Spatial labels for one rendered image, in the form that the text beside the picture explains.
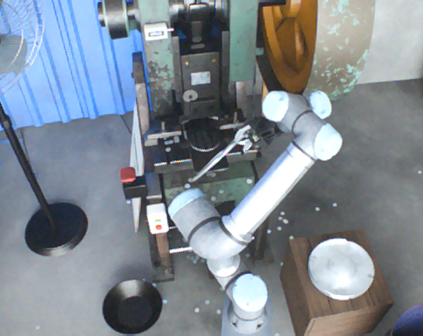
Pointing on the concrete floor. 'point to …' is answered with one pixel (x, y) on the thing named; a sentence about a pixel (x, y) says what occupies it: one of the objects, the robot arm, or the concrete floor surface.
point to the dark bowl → (132, 306)
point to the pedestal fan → (49, 241)
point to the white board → (137, 158)
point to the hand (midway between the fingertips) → (240, 138)
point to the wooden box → (293, 256)
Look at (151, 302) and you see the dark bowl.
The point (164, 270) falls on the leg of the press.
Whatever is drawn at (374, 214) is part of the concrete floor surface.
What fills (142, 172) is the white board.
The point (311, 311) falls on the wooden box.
